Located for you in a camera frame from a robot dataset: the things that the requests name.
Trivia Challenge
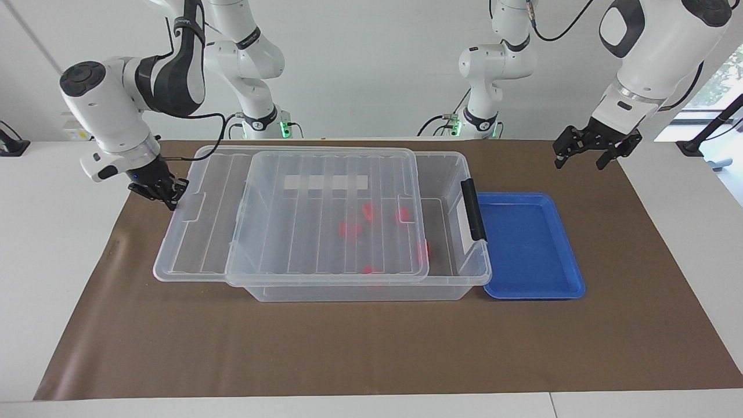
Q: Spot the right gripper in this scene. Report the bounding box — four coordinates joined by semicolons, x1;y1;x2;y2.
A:
128;157;190;211

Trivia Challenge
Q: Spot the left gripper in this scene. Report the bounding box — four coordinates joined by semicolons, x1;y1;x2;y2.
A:
553;118;643;171

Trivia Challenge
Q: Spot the clear plastic box lid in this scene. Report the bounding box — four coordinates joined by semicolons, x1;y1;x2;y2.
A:
153;145;431;289

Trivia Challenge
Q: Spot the black box latch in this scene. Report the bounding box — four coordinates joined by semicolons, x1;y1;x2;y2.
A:
460;178;488;243

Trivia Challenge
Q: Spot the clear plastic storage box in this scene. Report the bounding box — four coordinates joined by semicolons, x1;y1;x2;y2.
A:
225;150;493;302

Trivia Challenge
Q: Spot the black stand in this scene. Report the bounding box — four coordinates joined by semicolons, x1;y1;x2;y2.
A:
0;120;31;158
676;93;743;158

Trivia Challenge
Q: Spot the blue plastic tray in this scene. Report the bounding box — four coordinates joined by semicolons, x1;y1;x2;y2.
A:
476;192;586;301

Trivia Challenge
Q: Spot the window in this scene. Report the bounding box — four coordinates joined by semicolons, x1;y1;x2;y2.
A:
683;39;743;111

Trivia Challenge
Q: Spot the black cable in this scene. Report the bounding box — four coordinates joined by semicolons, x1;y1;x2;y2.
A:
417;87;472;138
158;111;228;161
661;60;705;111
525;0;596;42

